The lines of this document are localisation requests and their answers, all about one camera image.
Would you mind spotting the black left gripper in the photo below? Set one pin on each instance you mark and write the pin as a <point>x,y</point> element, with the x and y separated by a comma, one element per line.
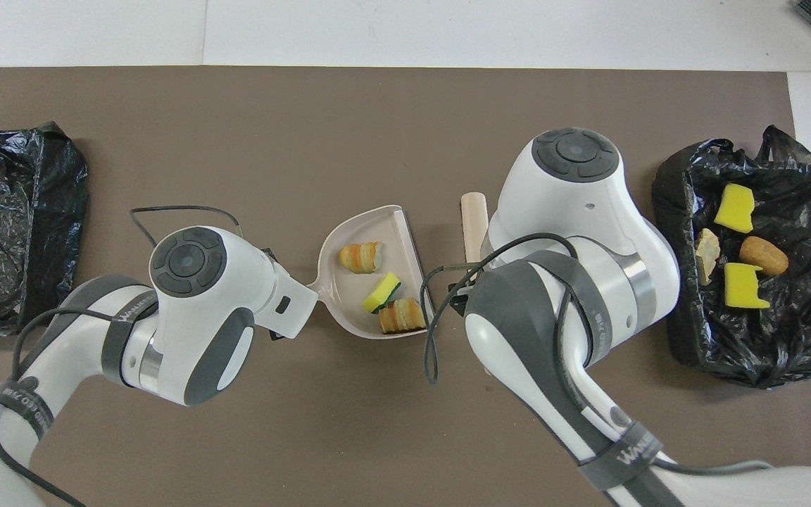
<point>277,334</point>

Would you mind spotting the pale yellow foam chunk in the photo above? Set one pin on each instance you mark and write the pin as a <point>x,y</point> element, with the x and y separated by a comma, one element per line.
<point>707,255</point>
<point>361,257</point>
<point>402,315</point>

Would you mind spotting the yellow sponge wedge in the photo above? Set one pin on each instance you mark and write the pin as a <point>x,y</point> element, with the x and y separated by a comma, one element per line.
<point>381,292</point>

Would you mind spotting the beige plastic dustpan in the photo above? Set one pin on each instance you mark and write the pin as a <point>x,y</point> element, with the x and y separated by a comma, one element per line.
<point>349,296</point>

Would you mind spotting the notched yellow sponge piece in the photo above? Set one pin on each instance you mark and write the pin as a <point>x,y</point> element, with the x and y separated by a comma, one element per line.
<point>743,287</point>

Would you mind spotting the yellow sponge with green pad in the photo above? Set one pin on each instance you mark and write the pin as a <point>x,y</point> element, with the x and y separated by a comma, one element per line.
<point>735,208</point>

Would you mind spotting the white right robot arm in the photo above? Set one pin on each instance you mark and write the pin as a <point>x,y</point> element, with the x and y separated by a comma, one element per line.
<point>574,232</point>

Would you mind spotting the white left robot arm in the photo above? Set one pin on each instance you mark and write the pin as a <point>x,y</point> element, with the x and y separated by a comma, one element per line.
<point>194,317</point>

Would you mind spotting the black bag-lined bin, crumpled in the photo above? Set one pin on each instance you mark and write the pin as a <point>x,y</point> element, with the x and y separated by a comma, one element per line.
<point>800,331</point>

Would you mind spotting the brown paper table mat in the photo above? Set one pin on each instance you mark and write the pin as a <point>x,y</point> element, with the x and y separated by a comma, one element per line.
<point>377,105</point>

